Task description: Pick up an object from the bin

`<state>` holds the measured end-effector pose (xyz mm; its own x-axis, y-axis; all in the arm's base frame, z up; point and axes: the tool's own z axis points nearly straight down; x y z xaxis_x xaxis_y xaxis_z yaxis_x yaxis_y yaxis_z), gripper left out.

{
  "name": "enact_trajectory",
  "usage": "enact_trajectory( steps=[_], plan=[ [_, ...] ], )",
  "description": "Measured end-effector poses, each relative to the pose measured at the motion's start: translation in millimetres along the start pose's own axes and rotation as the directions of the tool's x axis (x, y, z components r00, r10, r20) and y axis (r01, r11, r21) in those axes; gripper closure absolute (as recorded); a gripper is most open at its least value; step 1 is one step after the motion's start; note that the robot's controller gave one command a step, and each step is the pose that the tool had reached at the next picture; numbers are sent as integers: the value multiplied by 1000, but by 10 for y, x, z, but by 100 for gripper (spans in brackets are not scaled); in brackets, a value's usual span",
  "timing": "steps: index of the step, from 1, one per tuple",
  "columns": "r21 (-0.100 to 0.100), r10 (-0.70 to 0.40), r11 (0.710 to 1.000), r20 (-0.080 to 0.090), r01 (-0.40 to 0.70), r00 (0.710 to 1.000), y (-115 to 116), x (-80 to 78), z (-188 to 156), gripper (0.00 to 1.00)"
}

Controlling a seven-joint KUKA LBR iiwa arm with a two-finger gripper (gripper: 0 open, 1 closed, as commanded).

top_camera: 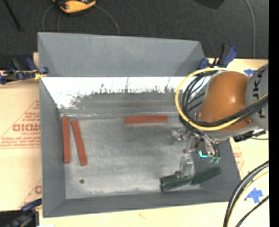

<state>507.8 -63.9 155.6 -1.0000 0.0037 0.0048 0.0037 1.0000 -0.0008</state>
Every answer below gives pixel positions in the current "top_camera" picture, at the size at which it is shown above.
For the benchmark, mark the black cylinder on white bracket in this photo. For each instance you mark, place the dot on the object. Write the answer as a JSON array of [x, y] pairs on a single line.
[[242, 137]]

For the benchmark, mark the red-brown flat block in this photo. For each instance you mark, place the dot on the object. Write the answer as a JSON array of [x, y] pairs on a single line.
[[146, 119], [66, 141], [79, 143]]

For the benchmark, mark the brown cardboard board, red print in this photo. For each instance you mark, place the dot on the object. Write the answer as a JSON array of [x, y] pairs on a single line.
[[16, 126]]

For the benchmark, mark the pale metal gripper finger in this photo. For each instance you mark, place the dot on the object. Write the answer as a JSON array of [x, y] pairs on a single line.
[[179, 136], [187, 167]]

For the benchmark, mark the grey metal bin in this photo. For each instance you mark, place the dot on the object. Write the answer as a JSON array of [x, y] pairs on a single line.
[[120, 150]]

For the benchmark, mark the dark green flat block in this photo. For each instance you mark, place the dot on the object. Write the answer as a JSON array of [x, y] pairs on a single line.
[[206, 175], [171, 183]]

